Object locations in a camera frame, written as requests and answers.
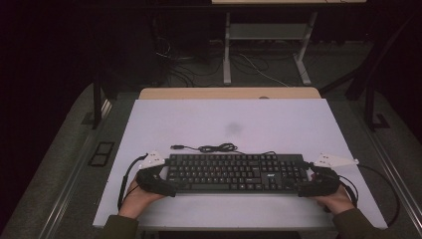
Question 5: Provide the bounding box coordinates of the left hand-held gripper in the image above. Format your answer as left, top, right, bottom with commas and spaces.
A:
135, 150, 178, 198

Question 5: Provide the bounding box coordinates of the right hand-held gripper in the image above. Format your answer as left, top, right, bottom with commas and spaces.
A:
297, 152, 360, 199

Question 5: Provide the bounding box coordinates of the black computer keyboard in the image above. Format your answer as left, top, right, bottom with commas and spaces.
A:
164, 152, 311, 195

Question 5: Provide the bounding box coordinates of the person's right hand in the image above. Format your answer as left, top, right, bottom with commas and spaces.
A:
314, 186, 356, 217

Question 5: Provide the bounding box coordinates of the person's left hand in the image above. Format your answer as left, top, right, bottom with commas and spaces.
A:
118, 180, 166, 220

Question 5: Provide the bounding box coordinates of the black upright stand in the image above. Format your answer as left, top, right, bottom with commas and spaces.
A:
91, 71, 114, 131

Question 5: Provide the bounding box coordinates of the black braced stand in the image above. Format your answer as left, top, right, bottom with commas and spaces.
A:
318, 13, 422, 132

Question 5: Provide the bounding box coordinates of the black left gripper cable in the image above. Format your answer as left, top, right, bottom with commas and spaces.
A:
116, 152, 149, 212

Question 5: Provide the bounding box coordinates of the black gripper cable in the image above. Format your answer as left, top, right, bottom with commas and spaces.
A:
116, 152, 149, 212
322, 163, 401, 228

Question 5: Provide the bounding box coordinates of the black floor socket frame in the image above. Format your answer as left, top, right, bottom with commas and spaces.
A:
87, 140, 115, 168

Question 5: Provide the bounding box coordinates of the aluminium floor rail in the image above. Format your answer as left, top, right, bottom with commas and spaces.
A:
344, 99, 422, 227
39, 99, 114, 239

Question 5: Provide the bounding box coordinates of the black keyboard cable with plug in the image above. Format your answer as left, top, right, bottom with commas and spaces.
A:
170, 142, 277, 156

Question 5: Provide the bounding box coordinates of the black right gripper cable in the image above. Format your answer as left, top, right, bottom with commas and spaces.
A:
322, 163, 401, 228

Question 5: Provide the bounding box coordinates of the black floor cable bundle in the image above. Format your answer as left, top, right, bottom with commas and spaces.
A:
154, 35, 224, 88

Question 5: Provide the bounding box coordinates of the white floor cable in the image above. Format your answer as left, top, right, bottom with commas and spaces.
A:
238, 53, 291, 89

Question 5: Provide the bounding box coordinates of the grey metal desk frame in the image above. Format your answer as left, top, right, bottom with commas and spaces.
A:
222, 11, 318, 87

